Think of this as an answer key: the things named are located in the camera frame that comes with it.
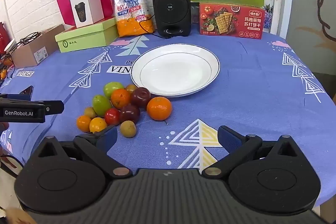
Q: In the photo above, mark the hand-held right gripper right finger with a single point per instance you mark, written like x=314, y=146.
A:
x=228, y=138

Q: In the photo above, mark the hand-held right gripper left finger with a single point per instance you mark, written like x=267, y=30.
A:
x=109, y=138

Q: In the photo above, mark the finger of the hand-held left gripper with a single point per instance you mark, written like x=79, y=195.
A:
x=53, y=107

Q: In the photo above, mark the yellow orange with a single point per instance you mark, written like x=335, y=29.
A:
x=97, y=124

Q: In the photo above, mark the brown longan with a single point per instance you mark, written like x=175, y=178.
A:
x=127, y=129

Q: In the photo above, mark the red tomato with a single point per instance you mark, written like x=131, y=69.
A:
x=112, y=116

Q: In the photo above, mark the small orange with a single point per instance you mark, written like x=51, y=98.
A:
x=83, y=123

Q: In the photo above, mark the medium orange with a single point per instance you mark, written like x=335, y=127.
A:
x=120, y=98

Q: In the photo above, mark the dark red plum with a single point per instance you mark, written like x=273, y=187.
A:
x=141, y=97
x=129, y=113

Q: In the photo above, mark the large orange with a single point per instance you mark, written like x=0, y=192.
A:
x=159, y=108

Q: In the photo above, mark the white plate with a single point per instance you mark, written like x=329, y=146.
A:
x=176, y=71

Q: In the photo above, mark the small olive green fruit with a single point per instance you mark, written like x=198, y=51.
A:
x=89, y=112

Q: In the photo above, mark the oval green fruit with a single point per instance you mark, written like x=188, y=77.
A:
x=101, y=104

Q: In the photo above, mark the blue printed tablecloth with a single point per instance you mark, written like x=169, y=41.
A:
x=249, y=98

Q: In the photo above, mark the round green fruit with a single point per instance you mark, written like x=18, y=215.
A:
x=113, y=88

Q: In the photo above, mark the small reddish yellow fruit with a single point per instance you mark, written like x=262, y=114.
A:
x=130, y=87

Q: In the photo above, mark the brown cardboard box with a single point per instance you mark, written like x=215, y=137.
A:
x=36, y=52

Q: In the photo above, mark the light green box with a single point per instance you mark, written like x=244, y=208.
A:
x=84, y=39

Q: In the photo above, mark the white cup box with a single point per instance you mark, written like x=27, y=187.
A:
x=86, y=7

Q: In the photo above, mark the red cracker box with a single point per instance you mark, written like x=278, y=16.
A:
x=231, y=20

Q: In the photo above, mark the orange paper cup package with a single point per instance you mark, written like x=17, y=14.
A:
x=130, y=3

